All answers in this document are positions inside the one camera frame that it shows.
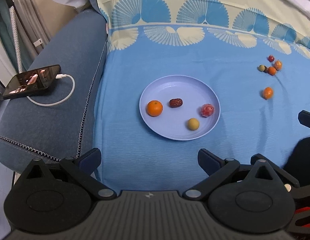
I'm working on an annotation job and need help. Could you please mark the yellow-green longan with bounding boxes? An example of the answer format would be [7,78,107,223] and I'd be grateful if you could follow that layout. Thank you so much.
[187,118,200,131]
[258,65,265,72]

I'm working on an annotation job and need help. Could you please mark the red candy fruit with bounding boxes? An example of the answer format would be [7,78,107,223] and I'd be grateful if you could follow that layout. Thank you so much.
[200,103,214,117]

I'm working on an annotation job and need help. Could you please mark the dark red jujube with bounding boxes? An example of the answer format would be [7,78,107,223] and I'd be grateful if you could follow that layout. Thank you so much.
[169,98,183,108]

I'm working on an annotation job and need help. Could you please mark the orange mandarin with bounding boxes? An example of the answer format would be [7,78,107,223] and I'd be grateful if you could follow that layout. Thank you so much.
[146,100,163,117]
[267,67,277,76]
[262,87,274,100]

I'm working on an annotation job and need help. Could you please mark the orange fruit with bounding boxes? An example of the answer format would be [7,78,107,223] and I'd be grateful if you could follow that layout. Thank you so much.
[273,60,282,71]

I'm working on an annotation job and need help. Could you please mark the blue sofa armrest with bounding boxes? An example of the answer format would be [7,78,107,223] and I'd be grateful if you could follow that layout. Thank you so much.
[0,9,107,173]

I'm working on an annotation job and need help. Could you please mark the lavender plastic plate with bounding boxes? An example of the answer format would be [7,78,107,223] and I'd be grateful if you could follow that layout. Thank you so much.
[139,75,220,141]

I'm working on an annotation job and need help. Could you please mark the black smartphone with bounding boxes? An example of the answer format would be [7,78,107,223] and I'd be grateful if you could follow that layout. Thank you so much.
[3,64,61,100]

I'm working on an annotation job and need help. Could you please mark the red cherry tomato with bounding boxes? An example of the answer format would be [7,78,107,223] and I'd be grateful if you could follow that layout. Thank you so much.
[267,55,275,62]

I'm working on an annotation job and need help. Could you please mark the blue patterned sofa cover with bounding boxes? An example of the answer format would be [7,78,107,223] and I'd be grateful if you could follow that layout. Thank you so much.
[94,0,310,191]

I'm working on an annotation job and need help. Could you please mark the white charging cable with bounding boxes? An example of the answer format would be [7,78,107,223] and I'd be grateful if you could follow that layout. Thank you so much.
[26,73,76,107]

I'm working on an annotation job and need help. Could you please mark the braided metal hose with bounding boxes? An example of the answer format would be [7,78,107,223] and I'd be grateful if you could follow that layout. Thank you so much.
[8,4,23,72]

